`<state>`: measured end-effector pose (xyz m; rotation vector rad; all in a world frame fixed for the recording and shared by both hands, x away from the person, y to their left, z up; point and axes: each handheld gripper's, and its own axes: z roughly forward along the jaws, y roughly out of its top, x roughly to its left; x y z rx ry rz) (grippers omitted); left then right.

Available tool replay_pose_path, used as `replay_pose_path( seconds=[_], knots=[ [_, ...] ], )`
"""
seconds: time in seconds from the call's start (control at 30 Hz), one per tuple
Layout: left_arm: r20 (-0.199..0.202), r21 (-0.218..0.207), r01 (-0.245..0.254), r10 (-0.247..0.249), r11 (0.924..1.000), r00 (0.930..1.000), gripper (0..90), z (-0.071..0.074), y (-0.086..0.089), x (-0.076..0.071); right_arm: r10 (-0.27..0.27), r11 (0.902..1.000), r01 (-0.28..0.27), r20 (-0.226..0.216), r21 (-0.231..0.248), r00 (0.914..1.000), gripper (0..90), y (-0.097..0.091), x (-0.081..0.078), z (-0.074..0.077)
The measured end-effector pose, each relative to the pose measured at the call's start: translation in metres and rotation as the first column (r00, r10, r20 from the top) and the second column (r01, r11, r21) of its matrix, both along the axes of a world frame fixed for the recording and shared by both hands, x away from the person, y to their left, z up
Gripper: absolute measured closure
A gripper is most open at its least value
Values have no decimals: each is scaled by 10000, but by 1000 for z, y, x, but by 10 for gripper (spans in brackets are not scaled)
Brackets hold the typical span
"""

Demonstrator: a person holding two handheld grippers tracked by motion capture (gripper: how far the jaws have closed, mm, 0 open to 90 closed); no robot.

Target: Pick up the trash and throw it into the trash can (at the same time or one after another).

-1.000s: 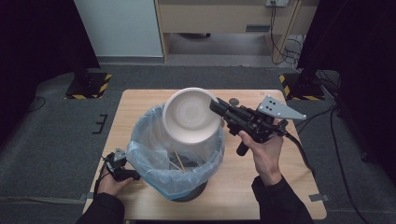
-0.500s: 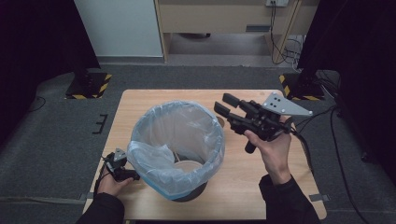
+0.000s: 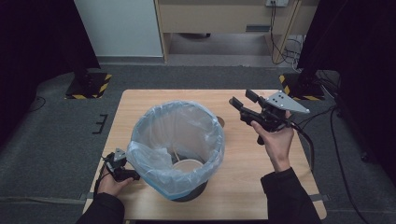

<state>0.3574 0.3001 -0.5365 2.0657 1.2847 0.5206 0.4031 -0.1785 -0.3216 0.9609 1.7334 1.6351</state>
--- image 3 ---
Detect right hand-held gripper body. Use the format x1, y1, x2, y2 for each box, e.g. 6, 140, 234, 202
239, 90, 311, 147

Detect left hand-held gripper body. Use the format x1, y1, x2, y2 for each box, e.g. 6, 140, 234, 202
102, 147, 127, 183

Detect trash bin with plastic liner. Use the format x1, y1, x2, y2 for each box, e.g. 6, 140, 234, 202
125, 99, 226, 201

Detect pale pink disposable bowl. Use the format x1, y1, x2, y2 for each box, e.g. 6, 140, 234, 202
171, 158, 204, 174

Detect black trash bin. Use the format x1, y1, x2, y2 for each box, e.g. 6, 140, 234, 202
170, 180, 209, 203

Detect person's left hand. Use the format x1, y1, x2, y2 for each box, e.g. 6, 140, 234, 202
97, 167, 134, 198

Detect person's right hand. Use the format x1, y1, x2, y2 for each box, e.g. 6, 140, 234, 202
250, 110, 295, 174

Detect yellow-black striped stand base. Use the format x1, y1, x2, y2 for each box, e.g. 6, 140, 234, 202
64, 72, 113, 101
278, 73, 326, 102

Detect light wooden desk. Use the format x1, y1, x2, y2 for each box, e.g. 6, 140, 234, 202
154, 0, 320, 65

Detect grey power strip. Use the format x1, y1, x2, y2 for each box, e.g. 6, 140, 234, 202
264, 0, 290, 8

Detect black curtain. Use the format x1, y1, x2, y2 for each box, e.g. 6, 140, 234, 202
297, 0, 396, 185
0, 0, 102, 147

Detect white partition panel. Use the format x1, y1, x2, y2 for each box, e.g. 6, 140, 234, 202
74, 0, 164, 58

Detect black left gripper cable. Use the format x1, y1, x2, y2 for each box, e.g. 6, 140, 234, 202
92, 157, 110, 198

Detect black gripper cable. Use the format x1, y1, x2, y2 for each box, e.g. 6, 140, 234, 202
92, 157, 110, 198
289, 121, 316, 173

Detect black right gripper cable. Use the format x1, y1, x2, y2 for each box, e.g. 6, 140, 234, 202
289, 121, 316, 173

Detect black hanging cables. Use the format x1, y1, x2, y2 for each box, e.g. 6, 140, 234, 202
268, 1, 304, 72

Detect long black floor cable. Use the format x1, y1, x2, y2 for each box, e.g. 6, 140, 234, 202
294, 105, 372, 224

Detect thin black floor cable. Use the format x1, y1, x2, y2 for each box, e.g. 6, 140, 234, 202
26, 95, 47, 114

